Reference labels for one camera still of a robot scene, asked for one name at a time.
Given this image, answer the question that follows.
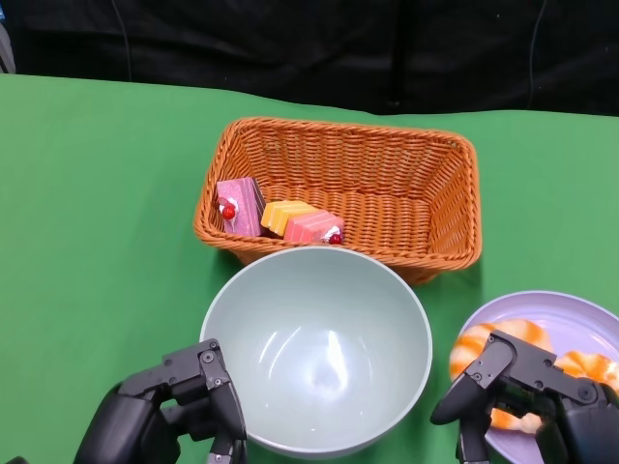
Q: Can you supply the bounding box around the green table cloth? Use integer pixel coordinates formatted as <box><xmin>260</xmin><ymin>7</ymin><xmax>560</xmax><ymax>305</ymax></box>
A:
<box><xmin>0</xmin><ymin>72</ymin><xmax>619</xmax><ymax>464</ymax></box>

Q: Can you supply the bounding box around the yellow orange layered cake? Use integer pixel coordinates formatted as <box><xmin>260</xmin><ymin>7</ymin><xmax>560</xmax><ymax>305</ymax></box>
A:
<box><xmin>260</xmin><ymin>199</ymin><xmax>320</xmax><ymax>238</ymax></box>

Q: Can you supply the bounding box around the pale green bowl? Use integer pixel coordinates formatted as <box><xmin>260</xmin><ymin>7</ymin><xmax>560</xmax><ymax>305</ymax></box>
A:
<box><xmin>199</xmin><ymin>245</ymin><xmax>433</xmax><ymax>460</ymax></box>

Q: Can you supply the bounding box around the orange wicker basket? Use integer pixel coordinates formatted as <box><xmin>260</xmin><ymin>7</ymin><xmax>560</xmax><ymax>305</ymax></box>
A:
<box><xmin>192</xmin><ymin>116</ymin><xmax>483</xmax><ymax>286</ymax></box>

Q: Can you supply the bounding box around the orange white ring bread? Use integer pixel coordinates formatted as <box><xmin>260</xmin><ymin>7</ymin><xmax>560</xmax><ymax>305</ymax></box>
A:
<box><xmin>449</xmin><ymin>318</ymin><xmax>555</xmax><ymax>434</ymax></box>

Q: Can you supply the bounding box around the orange white round bread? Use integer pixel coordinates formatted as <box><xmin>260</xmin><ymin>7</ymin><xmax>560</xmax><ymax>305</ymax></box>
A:
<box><xmin>555</xmin><ymin>351</ymin><xmax>619</xmax><ymax>388</ymax></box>

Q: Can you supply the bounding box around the pink chocolate layered cake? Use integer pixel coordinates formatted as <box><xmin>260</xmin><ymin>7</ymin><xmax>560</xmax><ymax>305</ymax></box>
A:
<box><xmin>216</xmin><ymin>177</ymin><xmax>267</xmax><ymax>238</ymax></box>

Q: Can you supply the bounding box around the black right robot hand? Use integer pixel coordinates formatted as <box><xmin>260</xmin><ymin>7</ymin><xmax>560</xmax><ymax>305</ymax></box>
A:
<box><xmin>429</xmin><ymin>330</ymin><xmax>619</xmax><ymax>464</ymax></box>

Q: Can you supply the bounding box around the grey blue background object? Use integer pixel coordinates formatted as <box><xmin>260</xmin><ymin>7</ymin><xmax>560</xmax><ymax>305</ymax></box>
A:
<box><xmin>0</xmin><ymin>18</ymin><xmax>15</xmax><ymax>73</ymax></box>

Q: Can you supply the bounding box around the lavender round plate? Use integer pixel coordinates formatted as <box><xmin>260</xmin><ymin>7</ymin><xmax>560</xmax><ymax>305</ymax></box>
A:
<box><xmin>457</xmin><ymin>289</ymin><xmax>619</xmax><ymax>464</ymax></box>

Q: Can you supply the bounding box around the black vertical pole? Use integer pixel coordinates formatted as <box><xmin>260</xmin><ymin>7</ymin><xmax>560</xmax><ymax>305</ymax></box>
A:
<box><xmin>386</xmin><ymin>0</ymin><xmax>403</xmax><ymax>108</ymax></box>

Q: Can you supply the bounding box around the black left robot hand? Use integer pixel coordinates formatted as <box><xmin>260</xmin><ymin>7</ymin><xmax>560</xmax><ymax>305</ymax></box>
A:
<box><xmin>72</xmin><ymin>337</ymin><xmax>249</xmax><ymax>464</ymax></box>

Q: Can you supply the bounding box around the black backdrop cloth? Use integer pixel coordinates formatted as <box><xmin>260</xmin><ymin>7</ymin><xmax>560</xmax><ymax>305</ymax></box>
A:
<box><xmin>0</xmin><ymin>0</ymin><xmax>619</xmax><ymax>117</ymax></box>

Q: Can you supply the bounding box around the salmon pink layered cake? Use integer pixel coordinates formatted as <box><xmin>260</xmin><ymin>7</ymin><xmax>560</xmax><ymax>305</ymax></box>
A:
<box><xmin>283</xmin><ymin>210</ymin><xmax>346</xmax><ymax>246</ymax></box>

